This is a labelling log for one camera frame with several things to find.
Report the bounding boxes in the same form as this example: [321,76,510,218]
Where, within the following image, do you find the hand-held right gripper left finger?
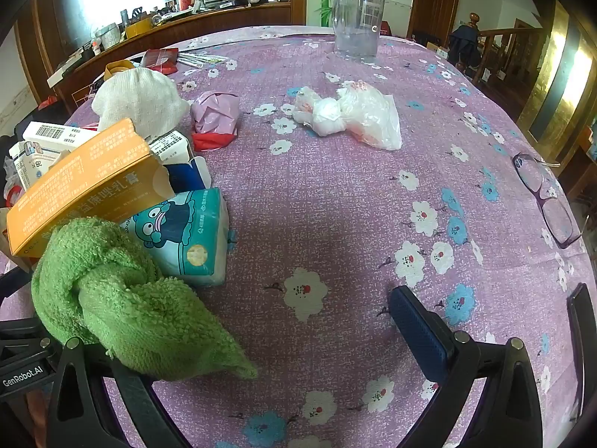
[47,336,187,448]

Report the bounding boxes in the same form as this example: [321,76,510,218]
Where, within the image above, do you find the dark jacket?
[448,24,481,68]

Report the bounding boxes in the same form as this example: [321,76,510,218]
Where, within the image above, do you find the metal pot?
[94,25,126,50]

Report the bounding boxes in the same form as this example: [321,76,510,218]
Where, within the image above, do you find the small white medicine box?
[148,131,193,165]

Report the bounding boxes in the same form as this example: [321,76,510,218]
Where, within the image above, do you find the crumpled pink plastic bag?
[190,91,241,137]

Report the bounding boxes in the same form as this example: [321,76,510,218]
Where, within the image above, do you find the knotted white plastic bag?
[291,80,403,151]

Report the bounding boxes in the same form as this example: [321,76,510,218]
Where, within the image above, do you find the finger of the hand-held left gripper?
[0,318,54,363]

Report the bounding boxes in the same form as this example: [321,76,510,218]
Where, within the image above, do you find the wooden stair railing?
[459,12,546,85]

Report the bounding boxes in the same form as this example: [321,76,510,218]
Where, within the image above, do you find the long white medicine box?
[8,141,71,192]

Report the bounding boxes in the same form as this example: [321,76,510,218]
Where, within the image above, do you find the clear glass cup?
[330,0,387,60]

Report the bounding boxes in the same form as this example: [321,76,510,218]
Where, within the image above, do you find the orange carton box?
[6,118,175,258]

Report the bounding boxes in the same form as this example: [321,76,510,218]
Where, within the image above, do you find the purple eyeglasses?
[512,152,584,249]

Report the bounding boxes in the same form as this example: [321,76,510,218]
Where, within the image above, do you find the red plastic wrapper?
[192,131,236,152]

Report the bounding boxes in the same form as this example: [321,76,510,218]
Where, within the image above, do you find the white knitted cloth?
[91,67,191,138]

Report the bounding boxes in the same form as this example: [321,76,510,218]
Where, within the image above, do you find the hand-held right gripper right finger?
[388,284,546,448]

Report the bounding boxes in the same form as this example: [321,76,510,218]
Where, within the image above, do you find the green towel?
[30,217,259,382]

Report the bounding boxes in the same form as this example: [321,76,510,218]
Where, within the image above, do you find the yellow box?
[124,18,156,39]

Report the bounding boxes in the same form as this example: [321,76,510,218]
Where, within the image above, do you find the purple floral tablecloth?
[0,25,593,448]

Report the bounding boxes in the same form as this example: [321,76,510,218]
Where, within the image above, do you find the cartoon print tissue pack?
[120,188,230,287]

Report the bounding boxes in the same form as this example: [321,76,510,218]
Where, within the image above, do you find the brown wooden door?
[408,0,462,47]

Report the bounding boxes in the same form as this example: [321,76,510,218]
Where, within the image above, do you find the dark red packet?
[140,48,180,74]

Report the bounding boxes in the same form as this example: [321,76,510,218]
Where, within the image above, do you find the wooden counter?
[47,2,306,103]

